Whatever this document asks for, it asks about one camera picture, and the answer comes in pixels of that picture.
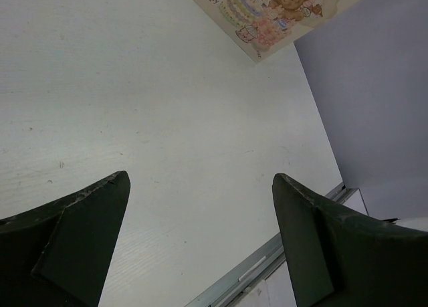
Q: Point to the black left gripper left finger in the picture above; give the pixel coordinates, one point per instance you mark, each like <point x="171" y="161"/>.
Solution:
<point x="59" y="254"/>

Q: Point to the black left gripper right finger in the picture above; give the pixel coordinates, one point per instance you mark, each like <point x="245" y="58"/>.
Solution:
<point x="337" y="256"/>

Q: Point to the cream bear paper bag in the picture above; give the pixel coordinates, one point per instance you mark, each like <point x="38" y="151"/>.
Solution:
<point x="263" y="27"/>

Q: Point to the aluminium front rail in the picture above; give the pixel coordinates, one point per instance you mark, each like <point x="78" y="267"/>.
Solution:
<point x="242" y="277"/>

